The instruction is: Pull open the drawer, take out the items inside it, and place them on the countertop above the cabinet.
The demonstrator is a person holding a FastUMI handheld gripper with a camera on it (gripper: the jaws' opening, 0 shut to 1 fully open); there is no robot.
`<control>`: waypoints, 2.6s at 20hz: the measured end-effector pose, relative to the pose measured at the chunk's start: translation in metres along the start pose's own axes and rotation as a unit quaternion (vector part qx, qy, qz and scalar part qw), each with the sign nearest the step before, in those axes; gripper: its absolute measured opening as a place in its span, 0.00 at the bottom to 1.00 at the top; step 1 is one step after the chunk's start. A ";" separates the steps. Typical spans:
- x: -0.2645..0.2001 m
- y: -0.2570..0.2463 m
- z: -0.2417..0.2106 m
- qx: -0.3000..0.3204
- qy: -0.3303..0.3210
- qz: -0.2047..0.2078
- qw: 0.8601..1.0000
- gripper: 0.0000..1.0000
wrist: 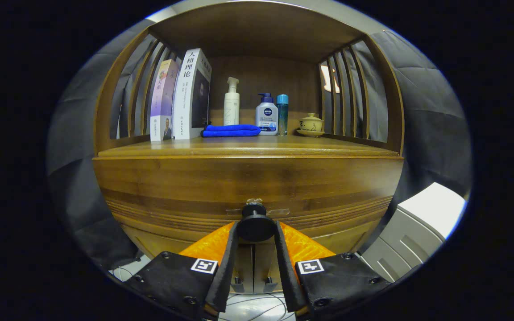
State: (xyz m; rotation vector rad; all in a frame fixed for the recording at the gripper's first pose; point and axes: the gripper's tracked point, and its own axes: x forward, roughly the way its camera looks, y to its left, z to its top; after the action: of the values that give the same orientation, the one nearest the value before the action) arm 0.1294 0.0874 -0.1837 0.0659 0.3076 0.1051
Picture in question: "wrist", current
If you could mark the beige lidded teacup with saucer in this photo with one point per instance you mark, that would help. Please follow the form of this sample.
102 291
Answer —
311 125

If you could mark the blue folded towel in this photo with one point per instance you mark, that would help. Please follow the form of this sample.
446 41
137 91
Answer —
230 131

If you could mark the white bottle blue pump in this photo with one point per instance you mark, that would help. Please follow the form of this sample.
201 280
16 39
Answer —
266 118

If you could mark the clear bottle teal cap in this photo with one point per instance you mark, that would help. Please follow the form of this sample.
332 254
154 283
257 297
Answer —
282 111

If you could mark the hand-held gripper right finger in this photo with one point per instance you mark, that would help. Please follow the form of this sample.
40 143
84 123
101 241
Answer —
286 272

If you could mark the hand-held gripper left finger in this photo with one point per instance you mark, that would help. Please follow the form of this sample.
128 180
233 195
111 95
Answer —
228 267

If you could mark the wooden drawer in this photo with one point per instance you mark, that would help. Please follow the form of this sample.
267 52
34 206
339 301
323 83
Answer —
248 178

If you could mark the thick white book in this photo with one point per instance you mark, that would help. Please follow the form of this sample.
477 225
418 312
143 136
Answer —
184 98

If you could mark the wooden cabinet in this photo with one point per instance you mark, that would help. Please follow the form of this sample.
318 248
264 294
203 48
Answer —
257 26

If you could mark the purple book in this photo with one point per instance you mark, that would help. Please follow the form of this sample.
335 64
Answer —
163 102

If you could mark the wooden countertop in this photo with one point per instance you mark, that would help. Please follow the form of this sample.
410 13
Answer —
261 145

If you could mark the black drawer knob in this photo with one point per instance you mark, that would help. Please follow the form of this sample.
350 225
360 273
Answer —
256 225

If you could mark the black backdrop cloth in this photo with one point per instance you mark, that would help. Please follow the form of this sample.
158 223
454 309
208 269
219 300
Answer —
426 125

